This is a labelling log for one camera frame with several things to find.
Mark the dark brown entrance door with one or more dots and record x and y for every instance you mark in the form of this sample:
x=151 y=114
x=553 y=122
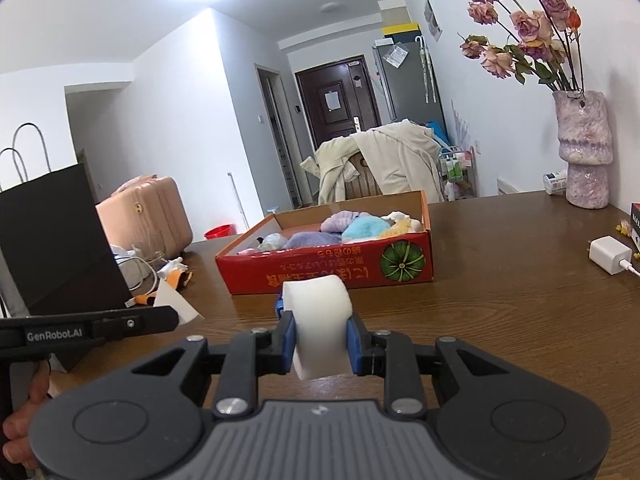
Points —
x=320 y=120

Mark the purple cloth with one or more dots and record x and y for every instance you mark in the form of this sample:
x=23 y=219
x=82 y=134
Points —
x=312 y=240

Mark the purple towel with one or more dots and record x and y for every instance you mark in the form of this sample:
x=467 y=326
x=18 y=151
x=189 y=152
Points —
x=337 y=221

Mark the white wall heater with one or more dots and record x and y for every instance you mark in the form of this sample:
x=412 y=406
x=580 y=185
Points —
x=512 y=186

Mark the wooden chair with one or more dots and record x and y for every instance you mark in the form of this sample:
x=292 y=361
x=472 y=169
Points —
x=362 y=177

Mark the clear plastic pouch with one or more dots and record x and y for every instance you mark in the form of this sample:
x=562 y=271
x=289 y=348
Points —
x=396 y=56

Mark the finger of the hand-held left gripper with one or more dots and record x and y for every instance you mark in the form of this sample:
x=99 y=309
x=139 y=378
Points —
x=145 y=319

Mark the wall poster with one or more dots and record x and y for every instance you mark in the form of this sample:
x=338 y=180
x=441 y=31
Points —
x=433 y=17

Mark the person's left hand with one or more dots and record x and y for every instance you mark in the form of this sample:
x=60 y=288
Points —
x=25 y=425

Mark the yellow and white plush toy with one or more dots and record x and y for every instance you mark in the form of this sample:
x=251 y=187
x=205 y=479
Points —
x=405 y=227

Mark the yellow box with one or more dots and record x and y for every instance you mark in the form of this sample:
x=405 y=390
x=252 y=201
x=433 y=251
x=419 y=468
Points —
x=400 y=29

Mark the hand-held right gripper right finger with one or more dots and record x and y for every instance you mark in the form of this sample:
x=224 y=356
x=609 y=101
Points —
x=352 y=347

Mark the storage rack with bottles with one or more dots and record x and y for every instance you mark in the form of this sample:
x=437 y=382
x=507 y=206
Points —
x=456 y=172

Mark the white charger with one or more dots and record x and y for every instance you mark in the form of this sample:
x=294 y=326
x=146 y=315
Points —
x=607 y=255

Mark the grey refrigerator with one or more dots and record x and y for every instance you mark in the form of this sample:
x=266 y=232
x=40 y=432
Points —
x=405 y=90

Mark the round ceiling lamp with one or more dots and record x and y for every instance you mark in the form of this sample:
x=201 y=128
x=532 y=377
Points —
x=332 y=7

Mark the red plastic basin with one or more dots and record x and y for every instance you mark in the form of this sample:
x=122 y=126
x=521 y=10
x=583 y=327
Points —
x=220 y=231

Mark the white foam roll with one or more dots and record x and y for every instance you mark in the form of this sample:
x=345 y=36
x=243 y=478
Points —
x=320 y=320

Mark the blue plush toy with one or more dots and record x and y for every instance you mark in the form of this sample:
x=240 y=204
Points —
x=367 y=227

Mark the pink textured vase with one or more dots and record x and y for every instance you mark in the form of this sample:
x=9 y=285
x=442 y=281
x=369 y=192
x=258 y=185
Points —
x=585 y=150

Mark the clear plastic bag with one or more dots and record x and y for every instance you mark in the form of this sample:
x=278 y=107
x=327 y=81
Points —
x=272 y=242

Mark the red cardboard box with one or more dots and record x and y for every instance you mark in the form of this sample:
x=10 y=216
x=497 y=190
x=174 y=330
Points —
x=320 y=265

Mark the white pole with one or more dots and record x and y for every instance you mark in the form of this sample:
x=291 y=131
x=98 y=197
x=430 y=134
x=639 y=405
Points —
x=239 y=202

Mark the grey interior door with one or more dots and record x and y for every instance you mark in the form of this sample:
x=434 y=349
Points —
x=277 y=135

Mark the white umbrella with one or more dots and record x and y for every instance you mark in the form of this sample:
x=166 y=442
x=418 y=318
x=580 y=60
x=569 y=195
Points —
x=425 y=70

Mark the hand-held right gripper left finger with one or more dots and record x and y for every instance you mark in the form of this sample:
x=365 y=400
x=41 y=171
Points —
x=287 y=347

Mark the black paper bag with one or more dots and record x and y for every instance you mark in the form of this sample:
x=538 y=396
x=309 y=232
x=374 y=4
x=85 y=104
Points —
x=55 y=240

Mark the pink suitcase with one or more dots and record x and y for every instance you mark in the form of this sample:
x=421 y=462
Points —
x=150 y=215

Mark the pink satin cloth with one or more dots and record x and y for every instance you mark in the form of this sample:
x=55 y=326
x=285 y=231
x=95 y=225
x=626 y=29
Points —
x=248 y=250

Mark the white paper sheet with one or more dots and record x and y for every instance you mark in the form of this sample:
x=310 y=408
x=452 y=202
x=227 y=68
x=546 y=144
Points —
x=175 y=305

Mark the beige coat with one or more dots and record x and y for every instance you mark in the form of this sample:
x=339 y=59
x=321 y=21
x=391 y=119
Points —
x=405 y=160

